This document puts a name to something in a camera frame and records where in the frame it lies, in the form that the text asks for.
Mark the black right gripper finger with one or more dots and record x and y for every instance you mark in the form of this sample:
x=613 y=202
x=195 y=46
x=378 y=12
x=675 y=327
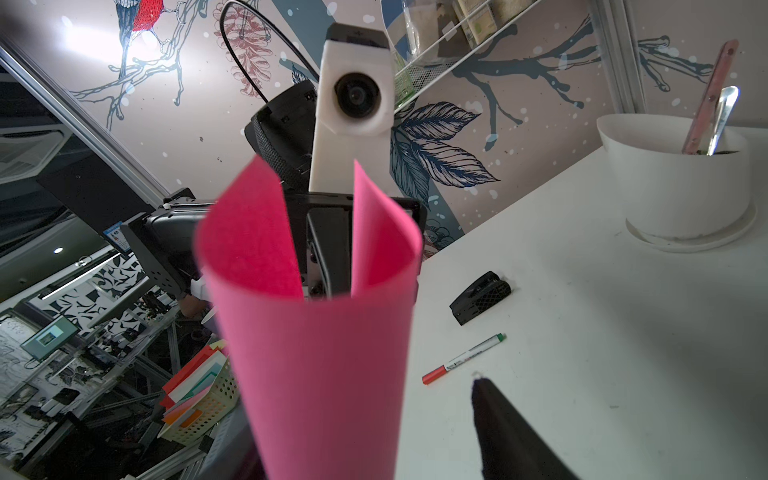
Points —
x=510 y=447

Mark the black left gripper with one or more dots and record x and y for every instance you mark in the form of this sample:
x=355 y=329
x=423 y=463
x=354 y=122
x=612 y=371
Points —
x=321 y=226

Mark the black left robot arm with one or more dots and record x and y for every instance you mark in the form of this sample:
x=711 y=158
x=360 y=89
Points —
x=281 y=133

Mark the red marker pen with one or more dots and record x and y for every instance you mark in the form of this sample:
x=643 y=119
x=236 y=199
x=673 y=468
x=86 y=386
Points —
x=463 y=358

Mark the small black plastic part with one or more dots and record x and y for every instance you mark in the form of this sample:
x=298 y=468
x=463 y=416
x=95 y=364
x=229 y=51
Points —
x=484 y=293

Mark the basket of coloured papers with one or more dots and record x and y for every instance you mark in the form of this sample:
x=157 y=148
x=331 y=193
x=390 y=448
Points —
x=199 y=395

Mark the white cup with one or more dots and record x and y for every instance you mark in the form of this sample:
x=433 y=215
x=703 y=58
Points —
x=672 y=201

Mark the pink pen in cup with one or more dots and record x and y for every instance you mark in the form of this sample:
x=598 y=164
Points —
x=707 y=126

